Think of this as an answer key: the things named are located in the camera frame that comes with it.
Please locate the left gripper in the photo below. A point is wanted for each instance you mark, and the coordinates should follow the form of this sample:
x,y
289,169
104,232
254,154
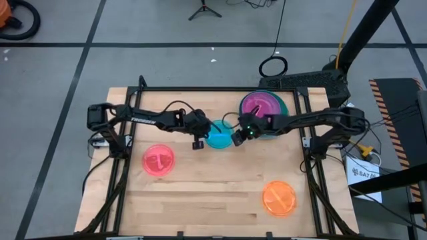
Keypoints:
x,y
197,124

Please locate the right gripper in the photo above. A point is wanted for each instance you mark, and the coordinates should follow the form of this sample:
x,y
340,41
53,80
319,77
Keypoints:
x,y
257,125

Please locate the cyan translucent small plate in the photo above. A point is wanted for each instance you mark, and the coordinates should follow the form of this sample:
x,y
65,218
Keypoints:
x,y
218,140

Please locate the purple plastic plate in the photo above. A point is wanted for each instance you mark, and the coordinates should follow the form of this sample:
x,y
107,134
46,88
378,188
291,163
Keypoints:
x,y
243,106

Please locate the pink translucent small plate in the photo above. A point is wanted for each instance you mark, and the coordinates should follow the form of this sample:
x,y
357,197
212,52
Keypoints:
x,y
156,161
267,101

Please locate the teal large plastic plate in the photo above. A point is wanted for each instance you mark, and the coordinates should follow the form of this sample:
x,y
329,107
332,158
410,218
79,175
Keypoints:
x,y
286,107

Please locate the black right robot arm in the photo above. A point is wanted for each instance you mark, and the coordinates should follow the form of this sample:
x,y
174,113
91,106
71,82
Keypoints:
x,y
317,116

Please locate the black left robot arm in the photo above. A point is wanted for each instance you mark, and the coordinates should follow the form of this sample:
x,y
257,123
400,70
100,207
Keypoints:
x,y
143,120

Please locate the black perforated computer case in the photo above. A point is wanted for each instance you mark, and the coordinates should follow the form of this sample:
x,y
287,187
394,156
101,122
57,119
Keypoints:
x,y
300,83

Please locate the orange translucent small plate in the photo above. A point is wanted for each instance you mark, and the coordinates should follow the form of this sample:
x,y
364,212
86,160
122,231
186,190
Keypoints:
x,y
279,199

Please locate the yellow clamp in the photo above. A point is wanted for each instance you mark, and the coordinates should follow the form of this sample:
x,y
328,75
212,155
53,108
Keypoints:
x,y
367,150

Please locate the white printed box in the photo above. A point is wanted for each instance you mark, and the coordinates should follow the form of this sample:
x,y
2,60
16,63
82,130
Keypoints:
x,y
363,180

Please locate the black stand column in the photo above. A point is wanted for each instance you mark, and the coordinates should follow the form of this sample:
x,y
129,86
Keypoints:
x,y
363,30

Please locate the hazard-striped black mat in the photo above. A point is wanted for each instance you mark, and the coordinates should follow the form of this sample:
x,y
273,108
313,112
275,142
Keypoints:
x,y
397,100

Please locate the black crossbeam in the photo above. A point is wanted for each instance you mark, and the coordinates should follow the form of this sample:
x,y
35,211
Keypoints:
x,y
393,178

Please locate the orange shop vacuum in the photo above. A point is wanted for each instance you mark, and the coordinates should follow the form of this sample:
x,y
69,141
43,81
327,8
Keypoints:
x,y
4,13

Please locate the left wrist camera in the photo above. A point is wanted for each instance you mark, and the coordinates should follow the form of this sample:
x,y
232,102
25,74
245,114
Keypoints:
x,y
197,145

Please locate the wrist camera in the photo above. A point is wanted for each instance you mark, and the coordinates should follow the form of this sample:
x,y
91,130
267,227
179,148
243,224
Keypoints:
x,y
237,139
197,145

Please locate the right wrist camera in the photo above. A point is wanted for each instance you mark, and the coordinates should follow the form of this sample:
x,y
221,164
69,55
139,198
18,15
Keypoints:
x,y
237,139

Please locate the black aluminium table frame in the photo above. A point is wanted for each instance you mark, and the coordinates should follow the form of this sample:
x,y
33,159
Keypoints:
x,y
217,89

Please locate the black camera tripod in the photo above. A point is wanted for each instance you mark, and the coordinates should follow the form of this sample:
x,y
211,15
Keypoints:
x,y
204,10

